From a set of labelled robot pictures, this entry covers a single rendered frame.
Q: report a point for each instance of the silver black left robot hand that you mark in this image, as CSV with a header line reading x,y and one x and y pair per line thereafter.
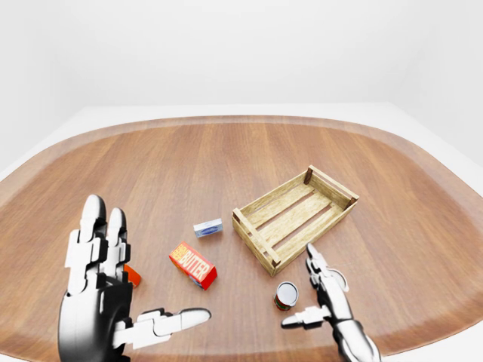
x,y
88,309

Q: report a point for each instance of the red green tomato sauce tin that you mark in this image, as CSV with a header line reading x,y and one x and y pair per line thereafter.
x,y
285,296

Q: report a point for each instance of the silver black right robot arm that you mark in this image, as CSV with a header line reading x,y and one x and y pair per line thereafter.
x,y
356,343

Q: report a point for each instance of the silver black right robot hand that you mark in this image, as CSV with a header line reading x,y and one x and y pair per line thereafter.
x,y
334,301

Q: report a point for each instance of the wooden slat tray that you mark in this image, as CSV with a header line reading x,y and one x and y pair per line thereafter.
x,y
294,218

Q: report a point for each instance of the small blue white box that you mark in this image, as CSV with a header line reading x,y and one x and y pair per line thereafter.
x,y
208,227

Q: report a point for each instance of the red orange butter box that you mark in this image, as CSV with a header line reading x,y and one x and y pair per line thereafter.
x,y
193,265

